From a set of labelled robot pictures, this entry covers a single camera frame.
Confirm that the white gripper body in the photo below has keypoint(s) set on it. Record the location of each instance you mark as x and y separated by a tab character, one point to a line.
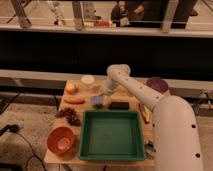
108	87

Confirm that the blue sponge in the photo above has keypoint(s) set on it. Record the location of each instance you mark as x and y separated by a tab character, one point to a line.
97	100

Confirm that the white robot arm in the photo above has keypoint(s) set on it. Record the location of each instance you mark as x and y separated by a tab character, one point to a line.
175	131

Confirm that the black rectangular block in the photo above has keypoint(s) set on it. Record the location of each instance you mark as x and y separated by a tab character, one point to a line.
119	105

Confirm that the white cup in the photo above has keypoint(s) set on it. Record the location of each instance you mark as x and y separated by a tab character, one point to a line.
87	81

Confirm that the orange sausage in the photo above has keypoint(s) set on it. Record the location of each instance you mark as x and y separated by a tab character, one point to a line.
74	100

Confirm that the banana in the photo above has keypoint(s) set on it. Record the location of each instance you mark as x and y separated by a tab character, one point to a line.
145	113

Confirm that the dark grape bunch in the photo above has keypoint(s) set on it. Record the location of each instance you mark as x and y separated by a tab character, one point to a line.
70	115

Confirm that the green plastic tray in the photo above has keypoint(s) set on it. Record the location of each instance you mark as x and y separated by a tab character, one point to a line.
111	135

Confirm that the person in background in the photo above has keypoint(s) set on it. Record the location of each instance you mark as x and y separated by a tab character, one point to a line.
125	12

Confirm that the orange bowl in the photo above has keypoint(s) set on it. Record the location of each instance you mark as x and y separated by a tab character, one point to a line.
60	140

